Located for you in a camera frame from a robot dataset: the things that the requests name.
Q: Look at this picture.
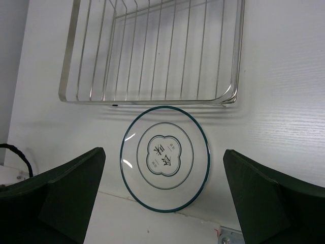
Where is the green rimmed white plate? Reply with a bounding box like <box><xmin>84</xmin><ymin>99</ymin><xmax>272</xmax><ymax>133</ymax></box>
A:
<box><xmin>119</xmin><ymin>105</ymin><xmax>211</xmax><ymax>213</ymax></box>

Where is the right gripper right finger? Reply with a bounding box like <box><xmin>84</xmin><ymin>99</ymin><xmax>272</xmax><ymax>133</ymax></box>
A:
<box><xmin>223</xmin><ymin>149</ymin><xmax>324</xmax><ymax>243</ymax></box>

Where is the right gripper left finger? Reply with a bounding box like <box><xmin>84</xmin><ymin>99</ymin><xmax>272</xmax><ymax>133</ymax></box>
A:
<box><xmin>1</xmin><ymin>147</ymin><xmax>106</xmax><ymax>243</ymax></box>

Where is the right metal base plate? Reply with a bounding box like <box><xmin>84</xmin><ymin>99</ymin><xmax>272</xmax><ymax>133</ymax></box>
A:
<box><xmin>218</xmin><ymin>226</ymin><xmax>245</xmax><ymax>244</ymax></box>

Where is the metal wire dish rack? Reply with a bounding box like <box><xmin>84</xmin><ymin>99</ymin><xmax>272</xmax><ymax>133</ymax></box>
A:
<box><xmin>58</xmin><ymin>1</ymin><xmax>245</xmax><ymax>106</ymax></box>

